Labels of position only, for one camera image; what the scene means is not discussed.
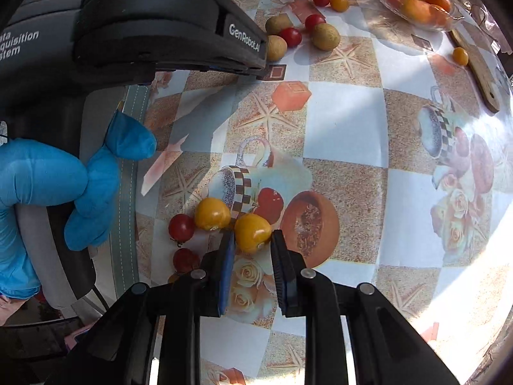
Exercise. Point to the potato middle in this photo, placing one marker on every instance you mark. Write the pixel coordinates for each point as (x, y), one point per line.
(278, 24)

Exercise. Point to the wooden cutting board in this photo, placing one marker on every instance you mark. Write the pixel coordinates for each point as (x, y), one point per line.
(479, 76)

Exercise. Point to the person's left forearm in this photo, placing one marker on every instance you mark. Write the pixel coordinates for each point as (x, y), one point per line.
(10, 308)

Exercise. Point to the potato right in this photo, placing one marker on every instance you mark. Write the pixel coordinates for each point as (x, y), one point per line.
(326, 36)

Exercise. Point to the yellow cherry tomato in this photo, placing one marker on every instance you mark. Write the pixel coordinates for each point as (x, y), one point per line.
(460, 56)
(212, 213)
(252, 232)
(339, 3)

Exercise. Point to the printed checkered tablecloth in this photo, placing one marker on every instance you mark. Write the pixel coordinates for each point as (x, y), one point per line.
(340, 128)

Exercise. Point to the clear glass bowl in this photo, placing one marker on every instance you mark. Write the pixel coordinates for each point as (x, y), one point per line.
(384, 2)

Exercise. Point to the person's left hand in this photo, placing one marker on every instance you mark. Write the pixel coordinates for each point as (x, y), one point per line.
(40, 172)

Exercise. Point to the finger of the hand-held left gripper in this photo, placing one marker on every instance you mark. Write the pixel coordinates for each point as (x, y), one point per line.
(244, 40)

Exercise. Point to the potato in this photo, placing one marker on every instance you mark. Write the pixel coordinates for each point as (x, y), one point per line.
(276, 47)
(326, 36)
(278, 24)

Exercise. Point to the potato left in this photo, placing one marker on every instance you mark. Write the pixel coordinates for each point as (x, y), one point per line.
(276, 47)

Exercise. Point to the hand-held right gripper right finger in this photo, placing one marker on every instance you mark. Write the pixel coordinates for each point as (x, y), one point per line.
(282, 272)

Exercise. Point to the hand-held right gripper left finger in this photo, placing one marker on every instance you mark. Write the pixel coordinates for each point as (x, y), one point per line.
(225, 272)

